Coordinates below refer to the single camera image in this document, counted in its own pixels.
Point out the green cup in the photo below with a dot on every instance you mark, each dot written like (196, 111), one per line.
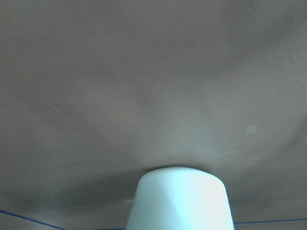
(179, 198)

